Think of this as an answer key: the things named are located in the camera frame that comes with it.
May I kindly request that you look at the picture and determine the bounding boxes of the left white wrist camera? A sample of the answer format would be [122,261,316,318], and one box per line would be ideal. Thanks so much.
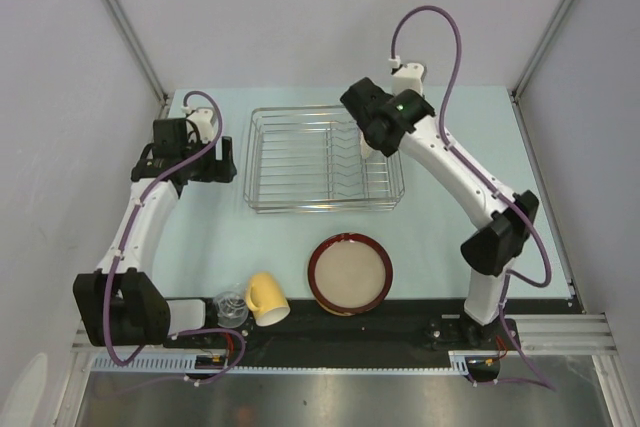
[182,107,216,144]

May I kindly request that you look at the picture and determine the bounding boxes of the left aluminium corner post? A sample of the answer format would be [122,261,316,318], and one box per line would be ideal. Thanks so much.
[100,0,168,107]

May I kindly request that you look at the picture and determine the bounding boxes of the white bowl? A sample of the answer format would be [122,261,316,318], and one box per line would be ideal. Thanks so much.
[358,132,374,159]

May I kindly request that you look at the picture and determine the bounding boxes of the aluminium front rail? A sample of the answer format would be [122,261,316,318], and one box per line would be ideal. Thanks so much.
[70,312,617,354]

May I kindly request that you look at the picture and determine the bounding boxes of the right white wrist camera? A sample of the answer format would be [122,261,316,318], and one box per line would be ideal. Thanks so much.
[389,56,427,96]

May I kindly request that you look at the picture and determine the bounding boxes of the purple cable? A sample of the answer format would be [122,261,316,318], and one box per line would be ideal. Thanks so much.
[389,5,556,391]
[92,90,246,398]

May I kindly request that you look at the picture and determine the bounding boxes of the aluminium corner post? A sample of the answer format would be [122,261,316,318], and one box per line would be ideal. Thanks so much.
[510,0,604,98]
[100,0,168,107]

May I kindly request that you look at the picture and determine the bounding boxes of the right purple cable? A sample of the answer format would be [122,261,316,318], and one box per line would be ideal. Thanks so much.
[389,5,556,391]

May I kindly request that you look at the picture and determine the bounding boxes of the chrome wire dish rack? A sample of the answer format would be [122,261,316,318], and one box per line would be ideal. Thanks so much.
[244,105,405,214]

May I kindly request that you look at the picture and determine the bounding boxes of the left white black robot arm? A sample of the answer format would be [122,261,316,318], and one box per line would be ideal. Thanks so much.
[73,108,237,347]

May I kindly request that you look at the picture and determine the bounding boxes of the yellow mug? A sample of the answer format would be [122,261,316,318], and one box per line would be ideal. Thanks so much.
[245,272,291,327]

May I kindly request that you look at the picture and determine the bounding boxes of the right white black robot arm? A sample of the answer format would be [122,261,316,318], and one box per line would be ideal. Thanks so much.
[340,77,539,348]

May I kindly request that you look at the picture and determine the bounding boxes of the red rimmed beige plate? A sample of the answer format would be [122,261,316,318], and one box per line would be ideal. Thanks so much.
[307,233,394,317]

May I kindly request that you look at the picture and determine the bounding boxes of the right aluminium corner post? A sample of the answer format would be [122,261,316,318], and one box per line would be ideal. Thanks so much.
[510,0,604,98]

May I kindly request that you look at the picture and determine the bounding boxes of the white slotted cable duct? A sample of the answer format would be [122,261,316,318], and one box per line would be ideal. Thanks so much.
[92,353,498,377]

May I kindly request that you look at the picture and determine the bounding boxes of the clear glass cup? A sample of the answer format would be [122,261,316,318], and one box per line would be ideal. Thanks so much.
[213,289,249,329]

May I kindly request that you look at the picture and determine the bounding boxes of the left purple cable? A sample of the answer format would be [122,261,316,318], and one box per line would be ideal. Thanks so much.
[92,90,246,398]

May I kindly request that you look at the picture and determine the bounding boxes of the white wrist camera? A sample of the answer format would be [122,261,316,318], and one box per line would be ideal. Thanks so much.
[389,56,427,96]
[182,107,216,144]

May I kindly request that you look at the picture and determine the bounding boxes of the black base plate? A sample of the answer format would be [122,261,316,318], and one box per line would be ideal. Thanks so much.
[99,298,586,382]

